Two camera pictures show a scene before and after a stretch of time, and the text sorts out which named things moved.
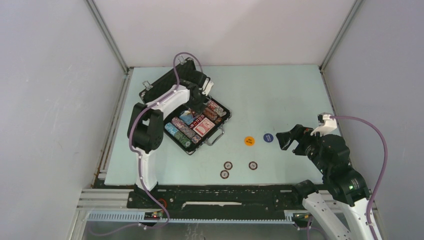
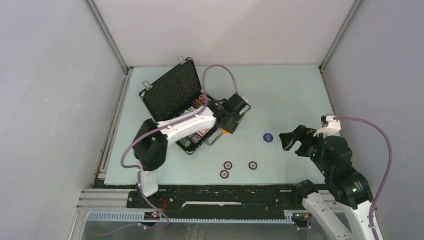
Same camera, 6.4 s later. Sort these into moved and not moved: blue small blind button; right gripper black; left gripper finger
Moved: left gripper finger
Not moved: blue small blind button; right gripper black
